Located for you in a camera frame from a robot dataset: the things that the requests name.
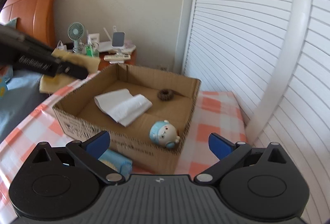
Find yellow cloth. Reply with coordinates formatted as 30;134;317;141
39;49;101;94

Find blue surgical face mask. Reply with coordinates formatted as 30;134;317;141
98;149;133;179

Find blue-capped plush toy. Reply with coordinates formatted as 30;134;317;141
149;120;181;149

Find green bottle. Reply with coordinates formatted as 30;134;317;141
85;43;99;57

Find wooden nightstand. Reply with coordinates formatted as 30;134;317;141
98;50;137;70

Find orange checked tablecloth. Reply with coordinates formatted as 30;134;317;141
1;80;246;223

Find blue pillow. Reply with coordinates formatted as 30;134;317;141
0;18;18;99

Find white power strip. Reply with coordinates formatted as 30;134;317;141
56;40;67;51

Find green desk fan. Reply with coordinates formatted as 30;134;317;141
68;22;84;54

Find white remote control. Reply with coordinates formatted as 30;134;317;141
104;54;131;62

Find orange wooden headboard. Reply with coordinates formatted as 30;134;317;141
1;0;56;49

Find grey small screen device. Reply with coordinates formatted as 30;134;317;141
112;26;125;47

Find white folded tissue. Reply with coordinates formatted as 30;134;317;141
94;89;152;127

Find brown cardboard box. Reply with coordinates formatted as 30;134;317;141
53;64;200;174

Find brown hair scrunchie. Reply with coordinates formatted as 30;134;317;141
157;89;174;101

